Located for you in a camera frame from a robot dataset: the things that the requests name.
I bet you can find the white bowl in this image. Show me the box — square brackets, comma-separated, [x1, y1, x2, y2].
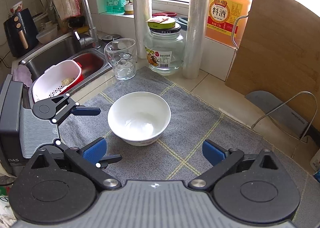
[107, 92, 171, 147]

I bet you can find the metal kitchen faucet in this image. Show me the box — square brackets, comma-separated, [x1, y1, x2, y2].
[49, 0, 101, 49]

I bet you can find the grey kitchen knife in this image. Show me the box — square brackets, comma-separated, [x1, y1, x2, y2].
[245, 91, 309, 138]

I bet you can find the white pink colander basket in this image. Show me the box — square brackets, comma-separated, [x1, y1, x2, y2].
[31, 60, 84, 103]

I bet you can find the stainless steel sink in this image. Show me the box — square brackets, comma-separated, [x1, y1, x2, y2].
[18, 32, 111, 95]

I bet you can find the grey checked cloth mat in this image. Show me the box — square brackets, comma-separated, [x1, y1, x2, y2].
[59, 68, 319, 227]

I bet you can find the black air fryer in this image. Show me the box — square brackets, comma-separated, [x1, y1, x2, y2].
[3, 8, 39, 58]

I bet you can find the clear drinking glass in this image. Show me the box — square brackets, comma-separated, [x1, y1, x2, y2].
[104, 38, 137, 80]

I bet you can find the white blue salt bag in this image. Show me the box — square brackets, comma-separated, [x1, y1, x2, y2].
[310, 149, 320, 173]

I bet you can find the cloth on faucet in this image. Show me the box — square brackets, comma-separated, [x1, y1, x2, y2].
[53, 0, 81, 21]

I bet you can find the bamboo cutting board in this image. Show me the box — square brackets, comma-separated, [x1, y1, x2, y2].
[226, 0, 319, 128]

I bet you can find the glass jar with lid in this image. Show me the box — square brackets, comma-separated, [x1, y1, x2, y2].
[144, 16, 185, 75]

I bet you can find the small potted plant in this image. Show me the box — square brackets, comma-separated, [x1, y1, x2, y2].
[124, 0, 134, 15]

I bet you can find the short plastic wrap roll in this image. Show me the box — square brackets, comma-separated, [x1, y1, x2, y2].
[133, 0, 152, 59]

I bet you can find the orange cooking wine jug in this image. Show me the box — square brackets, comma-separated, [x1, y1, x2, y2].
[206, 0, 252, 47]

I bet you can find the tall plastic wrap roll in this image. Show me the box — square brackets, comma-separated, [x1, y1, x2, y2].
[182, 0, 209, 79]

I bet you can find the metal wire board stand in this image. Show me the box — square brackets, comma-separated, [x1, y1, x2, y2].
[245, 91, 319, 146]

